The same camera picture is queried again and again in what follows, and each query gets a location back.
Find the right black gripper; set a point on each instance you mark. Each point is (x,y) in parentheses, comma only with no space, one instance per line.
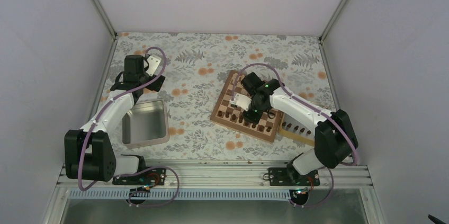
(251,118)

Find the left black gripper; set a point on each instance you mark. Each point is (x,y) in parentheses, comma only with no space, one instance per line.
(156,84)

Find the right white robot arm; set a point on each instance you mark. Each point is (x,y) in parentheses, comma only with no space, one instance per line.
(333,133)

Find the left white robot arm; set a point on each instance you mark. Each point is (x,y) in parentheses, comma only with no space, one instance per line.
(89,154)

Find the yellow tin with dark pieces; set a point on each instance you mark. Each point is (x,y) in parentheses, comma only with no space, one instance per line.
(295,130)

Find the wooden chessboard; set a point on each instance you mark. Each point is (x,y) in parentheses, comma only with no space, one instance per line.
(271,119)

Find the empty silver metal tin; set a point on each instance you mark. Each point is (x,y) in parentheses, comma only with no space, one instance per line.
(146,124)

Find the floral patterned table mat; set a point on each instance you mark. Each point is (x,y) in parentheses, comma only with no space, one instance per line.
(196,71)

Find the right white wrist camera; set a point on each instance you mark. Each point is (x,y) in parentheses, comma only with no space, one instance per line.
(241,101)

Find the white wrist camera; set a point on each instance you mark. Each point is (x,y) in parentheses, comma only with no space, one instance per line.
(153,64)
(241,101)

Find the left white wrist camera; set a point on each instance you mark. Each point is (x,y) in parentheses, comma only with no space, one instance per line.
(153,64)

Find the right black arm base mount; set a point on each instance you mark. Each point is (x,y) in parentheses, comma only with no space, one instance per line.
(303,184)

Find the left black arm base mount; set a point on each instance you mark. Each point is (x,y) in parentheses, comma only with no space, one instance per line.
(142,183)

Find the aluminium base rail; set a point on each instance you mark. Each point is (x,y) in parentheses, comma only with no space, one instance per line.
(237,180)

